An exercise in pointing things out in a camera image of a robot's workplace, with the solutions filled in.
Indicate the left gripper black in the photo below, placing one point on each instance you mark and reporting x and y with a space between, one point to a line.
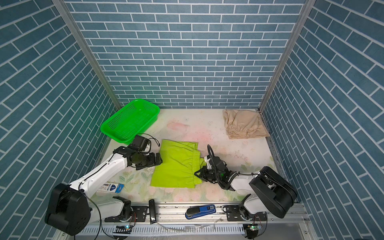
152 161

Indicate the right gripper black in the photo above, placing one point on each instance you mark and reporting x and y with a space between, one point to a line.
202 174

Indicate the lime green shorts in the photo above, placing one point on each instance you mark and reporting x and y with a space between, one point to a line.
180 162

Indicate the green plastic basket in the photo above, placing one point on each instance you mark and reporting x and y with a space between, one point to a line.
133 119

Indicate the beige drawstring shorts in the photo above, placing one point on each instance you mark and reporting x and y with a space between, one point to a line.
244 124

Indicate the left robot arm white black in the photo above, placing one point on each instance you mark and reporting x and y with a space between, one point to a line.
87 185

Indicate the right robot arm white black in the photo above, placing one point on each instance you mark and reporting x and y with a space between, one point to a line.
265 191

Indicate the blue black stapler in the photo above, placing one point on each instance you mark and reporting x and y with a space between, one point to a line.
199 211

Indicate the white blue paper card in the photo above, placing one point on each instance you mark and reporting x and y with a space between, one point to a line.
111 187

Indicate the black remote-like device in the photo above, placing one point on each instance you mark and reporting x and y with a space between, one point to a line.
152 211

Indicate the right circuit board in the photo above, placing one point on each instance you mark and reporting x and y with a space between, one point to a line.
251 231

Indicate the circuit board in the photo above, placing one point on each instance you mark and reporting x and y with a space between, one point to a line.
126 229
251 231

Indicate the left circuit board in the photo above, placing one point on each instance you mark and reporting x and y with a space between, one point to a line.
126 229

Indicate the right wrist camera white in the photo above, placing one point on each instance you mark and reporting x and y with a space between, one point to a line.
207 161

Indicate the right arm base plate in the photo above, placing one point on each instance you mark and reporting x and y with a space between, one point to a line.
234 214

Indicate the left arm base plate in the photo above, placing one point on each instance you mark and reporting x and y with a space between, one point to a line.
138 214

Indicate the aluminium front rail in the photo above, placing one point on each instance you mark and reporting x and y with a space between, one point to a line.
73 216

